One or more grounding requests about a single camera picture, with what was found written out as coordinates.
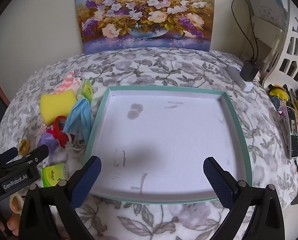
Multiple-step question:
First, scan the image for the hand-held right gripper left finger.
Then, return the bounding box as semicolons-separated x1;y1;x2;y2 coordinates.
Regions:
18;156;102;240

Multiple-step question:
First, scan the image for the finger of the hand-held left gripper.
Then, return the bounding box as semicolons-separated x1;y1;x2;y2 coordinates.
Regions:
0;147;19;166
14;145;50;167

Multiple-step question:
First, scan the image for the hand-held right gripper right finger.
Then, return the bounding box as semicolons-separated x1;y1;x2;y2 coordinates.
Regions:
203;157;285;240

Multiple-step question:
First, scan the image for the purple packet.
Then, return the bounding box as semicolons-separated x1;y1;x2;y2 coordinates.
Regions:
37;133;58;155

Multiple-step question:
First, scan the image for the yellow round printed pad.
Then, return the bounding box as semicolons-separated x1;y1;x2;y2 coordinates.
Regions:
18;139;30;155

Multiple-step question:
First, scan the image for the red hair tie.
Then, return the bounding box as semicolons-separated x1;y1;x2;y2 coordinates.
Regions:
46;116;70;148

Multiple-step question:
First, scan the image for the small green tissue pack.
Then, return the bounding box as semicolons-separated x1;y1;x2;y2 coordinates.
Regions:
42;163;70;188

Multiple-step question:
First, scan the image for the yellow sponge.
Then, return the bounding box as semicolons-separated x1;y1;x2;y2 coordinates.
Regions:
39;90;77;126

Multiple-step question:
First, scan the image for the blue face mask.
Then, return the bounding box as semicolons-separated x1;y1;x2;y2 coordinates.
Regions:
63;97;94;157

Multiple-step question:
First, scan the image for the teal shallow box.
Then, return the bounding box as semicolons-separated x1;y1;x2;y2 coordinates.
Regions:
84;85;253;204

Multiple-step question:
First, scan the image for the pink white striped cloth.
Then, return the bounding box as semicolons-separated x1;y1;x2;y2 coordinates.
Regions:
54;73;83;96

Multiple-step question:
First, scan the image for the long green tissue pack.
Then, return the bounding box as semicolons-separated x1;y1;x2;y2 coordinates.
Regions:
76;79;94;103

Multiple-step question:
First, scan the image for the person's left hand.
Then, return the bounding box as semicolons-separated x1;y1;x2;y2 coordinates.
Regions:
0;216;20;238

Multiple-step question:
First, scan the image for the tape roll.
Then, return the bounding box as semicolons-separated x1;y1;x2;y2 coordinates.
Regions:
9;194;24;214

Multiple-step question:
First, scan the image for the patterned round tin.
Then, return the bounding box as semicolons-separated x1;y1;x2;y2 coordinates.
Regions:
271;97;285;110

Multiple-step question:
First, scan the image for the white power strip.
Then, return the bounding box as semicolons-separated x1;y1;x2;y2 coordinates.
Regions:
227;65;253;91

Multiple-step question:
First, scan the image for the yellow plush toy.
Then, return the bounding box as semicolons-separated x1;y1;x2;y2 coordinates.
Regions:
269;84;290;99

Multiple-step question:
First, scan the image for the black power adapter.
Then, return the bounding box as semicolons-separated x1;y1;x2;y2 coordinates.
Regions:
240;59;260;82

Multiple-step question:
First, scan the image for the white cutout chair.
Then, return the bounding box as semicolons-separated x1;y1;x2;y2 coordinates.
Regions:
262;0;298;89

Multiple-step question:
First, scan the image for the grey floral blanket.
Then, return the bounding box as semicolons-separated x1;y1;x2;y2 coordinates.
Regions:
0;47;298;240

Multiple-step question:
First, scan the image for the white wooden rack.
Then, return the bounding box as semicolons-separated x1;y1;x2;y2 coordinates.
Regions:
250;15;285;68

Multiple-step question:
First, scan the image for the flower painting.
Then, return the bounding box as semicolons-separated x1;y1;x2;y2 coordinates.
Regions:
74;0;215;55

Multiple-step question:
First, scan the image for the grey teal paper bag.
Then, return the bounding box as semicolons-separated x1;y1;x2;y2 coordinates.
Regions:
247;0;290;30

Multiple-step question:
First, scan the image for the black cable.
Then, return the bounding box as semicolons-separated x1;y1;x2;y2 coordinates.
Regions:
232;0;258;62

